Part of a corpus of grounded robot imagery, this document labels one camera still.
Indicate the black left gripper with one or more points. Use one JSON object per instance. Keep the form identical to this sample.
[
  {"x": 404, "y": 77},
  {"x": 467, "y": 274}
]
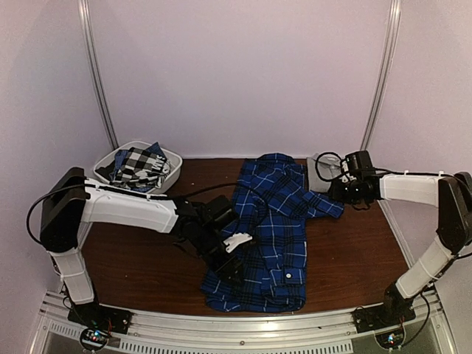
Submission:
[{"x": 227, "y": 269}]

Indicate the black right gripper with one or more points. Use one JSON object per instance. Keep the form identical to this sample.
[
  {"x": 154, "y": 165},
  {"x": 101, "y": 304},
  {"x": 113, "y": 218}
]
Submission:
[{"x": 335, "y": 192}]

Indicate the blue plaid long sleeve shirt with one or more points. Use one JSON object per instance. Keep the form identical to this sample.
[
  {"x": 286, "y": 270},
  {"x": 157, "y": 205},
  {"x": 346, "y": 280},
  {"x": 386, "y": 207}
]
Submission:
[{"x": 274, "y": 206}]

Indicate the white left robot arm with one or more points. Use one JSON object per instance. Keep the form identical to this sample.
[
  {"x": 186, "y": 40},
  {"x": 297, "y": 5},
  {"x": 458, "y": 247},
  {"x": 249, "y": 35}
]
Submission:
[{"x": 76, "y": 202}]

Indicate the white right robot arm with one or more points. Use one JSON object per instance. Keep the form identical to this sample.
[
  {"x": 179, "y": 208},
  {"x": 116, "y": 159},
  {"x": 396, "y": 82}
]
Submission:
[{"x": 451, "y": 195}]

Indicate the folded grey shirt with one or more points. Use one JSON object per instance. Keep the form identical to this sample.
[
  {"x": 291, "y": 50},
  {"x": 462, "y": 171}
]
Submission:
[{"x": 323, "y": 168}]

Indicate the white plastic laundry basket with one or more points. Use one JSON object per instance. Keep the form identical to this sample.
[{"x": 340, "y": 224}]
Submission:
[{"x": 105, "y": 166}]

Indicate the black white checked shirt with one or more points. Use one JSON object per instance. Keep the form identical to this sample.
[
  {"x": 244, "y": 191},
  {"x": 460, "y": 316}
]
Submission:
[{"x": 139, "y": 170}]

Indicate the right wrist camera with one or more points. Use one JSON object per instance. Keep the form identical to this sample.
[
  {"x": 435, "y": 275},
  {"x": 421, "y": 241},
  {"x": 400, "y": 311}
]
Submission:
[{"x": 356, "y": 166}]

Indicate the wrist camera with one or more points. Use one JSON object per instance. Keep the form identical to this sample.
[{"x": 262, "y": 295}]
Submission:
[
  {"x": 356, "y": 166},
  {"x": 232, "y": 225}
]

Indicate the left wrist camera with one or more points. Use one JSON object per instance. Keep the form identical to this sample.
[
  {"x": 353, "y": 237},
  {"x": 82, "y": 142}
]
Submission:
[{"x": 232, "y": 225}]

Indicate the aluminium front rail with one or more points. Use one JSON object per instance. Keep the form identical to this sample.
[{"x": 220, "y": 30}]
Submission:
[{"x": 326, "y": 332}]

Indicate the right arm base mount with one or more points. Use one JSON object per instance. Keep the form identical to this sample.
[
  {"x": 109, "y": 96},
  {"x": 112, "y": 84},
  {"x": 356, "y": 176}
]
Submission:
[{"x": 387, "y": 319}]

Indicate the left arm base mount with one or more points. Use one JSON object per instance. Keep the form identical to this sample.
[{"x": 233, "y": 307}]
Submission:
[{"x": 100, "y": 322}]

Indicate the right aluminium corner post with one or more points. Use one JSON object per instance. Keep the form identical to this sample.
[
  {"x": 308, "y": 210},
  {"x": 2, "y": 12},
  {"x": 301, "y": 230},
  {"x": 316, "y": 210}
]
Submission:
[{"x": 388, "y": 53}]

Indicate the aluminium corner post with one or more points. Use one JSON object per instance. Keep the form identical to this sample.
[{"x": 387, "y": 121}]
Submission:
[
  {"x": 388, "y": 53},
  {"x": 96, "y": 78}
]

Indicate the left aluminium corner post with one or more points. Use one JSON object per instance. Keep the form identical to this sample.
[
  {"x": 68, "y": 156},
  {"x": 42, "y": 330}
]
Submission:
[{"x": 96, "y": 78}]

